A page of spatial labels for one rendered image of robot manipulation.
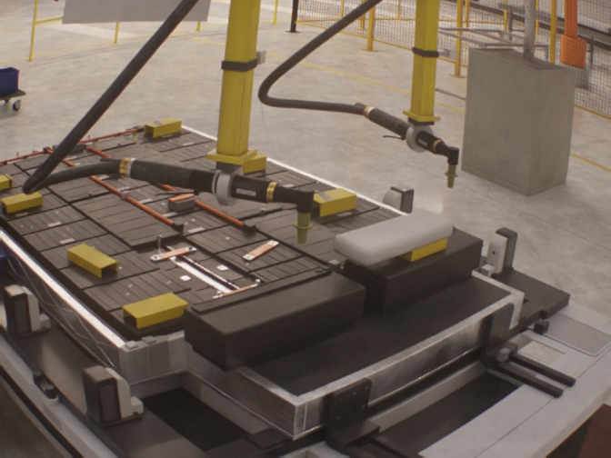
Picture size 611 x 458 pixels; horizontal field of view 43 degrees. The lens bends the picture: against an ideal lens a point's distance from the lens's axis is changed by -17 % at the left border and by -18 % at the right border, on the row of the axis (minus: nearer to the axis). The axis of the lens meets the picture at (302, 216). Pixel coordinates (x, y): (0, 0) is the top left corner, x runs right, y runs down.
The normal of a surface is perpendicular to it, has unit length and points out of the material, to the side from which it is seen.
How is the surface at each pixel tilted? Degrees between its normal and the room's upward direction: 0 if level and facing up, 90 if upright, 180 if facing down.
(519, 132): 90
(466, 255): 90
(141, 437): 0
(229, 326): 0
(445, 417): 0
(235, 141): 90
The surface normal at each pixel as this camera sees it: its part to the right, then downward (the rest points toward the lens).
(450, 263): 0.69, 0.30
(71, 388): 0.07, -0.93
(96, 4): 0.26, 0.36
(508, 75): -0.72, 0.19
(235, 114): -0.31, 0.32
